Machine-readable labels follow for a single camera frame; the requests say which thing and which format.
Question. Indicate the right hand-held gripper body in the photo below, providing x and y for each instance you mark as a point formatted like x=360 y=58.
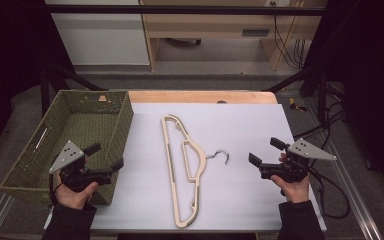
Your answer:
x=305 y=150

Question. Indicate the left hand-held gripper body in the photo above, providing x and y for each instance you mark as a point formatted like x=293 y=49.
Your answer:
x=67 y=156

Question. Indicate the green woven basket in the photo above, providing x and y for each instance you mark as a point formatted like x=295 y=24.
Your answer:
x=80 y=126

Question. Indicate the beige plastic clothes hanger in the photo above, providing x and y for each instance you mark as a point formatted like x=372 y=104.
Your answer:
x=170 y=163

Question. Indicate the person's right hand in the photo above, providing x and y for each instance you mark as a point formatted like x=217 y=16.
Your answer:
x=295 y=191

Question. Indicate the person's left hand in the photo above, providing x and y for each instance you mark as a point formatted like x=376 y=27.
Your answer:
x=71 y=198

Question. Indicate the white sheet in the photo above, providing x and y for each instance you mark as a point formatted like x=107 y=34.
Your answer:
x=240 y=186

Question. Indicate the yellow and black tool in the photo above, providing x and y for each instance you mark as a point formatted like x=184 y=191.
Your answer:
x=295 y=106

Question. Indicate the black metal stand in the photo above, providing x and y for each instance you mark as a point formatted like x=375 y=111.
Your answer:
x=45 y=90
x=321 y=90

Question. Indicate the black curtain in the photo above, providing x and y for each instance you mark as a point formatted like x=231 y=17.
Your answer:
x=10 y=66
x=370 y=83

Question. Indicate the wooden table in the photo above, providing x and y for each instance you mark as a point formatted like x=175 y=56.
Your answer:
x=186 y=97

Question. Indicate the white cabinet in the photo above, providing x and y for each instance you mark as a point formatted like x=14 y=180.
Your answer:
x=103 y=36

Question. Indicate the light wooden desk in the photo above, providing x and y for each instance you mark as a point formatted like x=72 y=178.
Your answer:
x=213 y=23

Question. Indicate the black horizontal frame bar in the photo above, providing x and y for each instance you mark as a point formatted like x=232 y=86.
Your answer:
x=180 y=9

